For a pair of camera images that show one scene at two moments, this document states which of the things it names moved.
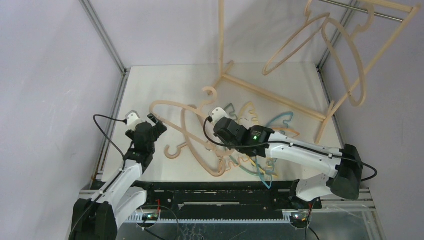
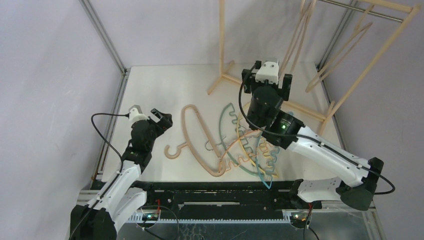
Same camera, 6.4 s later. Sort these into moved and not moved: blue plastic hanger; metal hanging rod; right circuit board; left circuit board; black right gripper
Moved: black right gripper
Not moved: right circuit board; left circuit board; metal hanging rod; blue plastic hanger
